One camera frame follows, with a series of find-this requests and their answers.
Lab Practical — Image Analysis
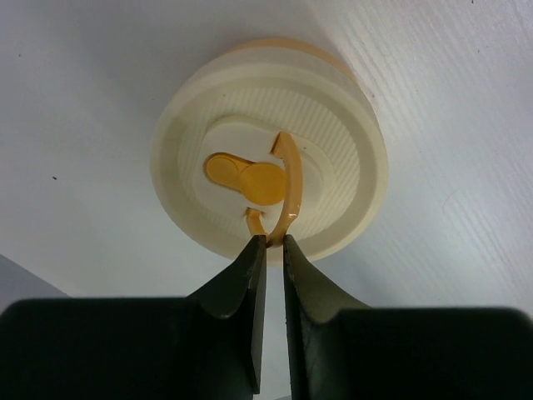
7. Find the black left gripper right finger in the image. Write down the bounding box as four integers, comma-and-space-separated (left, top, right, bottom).
283, 236, 532, 399

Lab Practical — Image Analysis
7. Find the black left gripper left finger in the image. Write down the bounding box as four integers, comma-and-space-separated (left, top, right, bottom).
1, 236, 267, 399

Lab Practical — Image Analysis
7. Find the cream lid orange handle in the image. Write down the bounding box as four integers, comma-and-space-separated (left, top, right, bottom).
150, 47, 388, 261

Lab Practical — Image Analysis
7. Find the orange lunch box bowl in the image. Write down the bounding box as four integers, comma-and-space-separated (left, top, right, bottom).
222, 37, 376, 104

